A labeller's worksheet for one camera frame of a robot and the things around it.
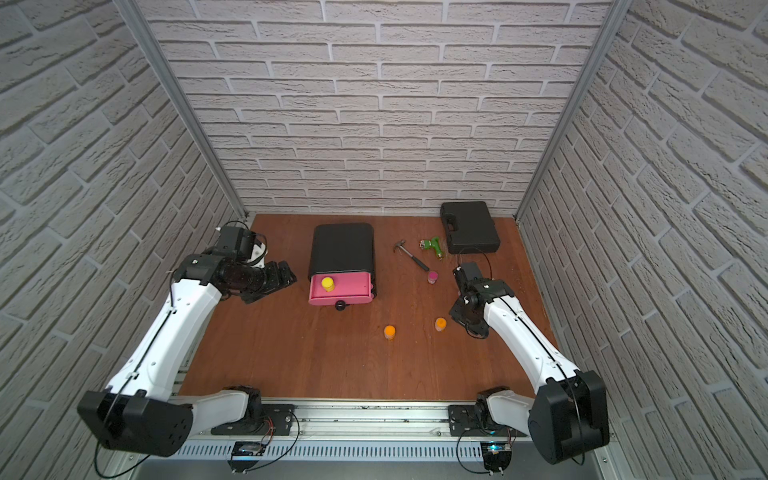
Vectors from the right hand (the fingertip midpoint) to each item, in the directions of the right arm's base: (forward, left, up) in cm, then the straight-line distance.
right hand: (466, 320), depth 82 cm
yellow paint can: (+10, +38, +7) cm, 40 cm away
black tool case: (+40, -11, -5) cm, 41 cm away
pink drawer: (+9, +33, +6) cm, 34 cm away
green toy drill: (+34, +3, -6) cm, 35 cm away
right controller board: (-31, -2, -9) cm, 32 cm away
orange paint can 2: (+2, +6, -6) cm, 9 cm away
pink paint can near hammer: (+19, +6, -6) cm, 21 cm away
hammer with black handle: (+34, +15, -8) cm, 38 cm away
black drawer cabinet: (+22, +35, +7) cm, 41 cm away
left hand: (+9, +47, +14) cm, 50 cm away
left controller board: (-26, +58, -7) cm, 64 cm away
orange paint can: (+1, +22, -6) cm, 23 cm away
